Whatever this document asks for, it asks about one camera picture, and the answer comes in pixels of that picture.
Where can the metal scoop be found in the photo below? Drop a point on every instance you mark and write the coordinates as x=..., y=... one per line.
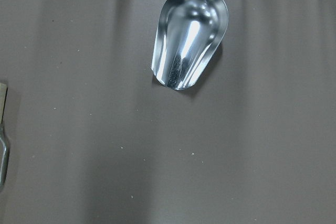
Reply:
x=188, y=35

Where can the bamboo cutting board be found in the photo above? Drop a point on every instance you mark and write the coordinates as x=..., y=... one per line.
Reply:
x=3, y=93

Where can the metal cutting board handle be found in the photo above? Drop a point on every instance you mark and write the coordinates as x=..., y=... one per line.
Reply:
x=4, y=156

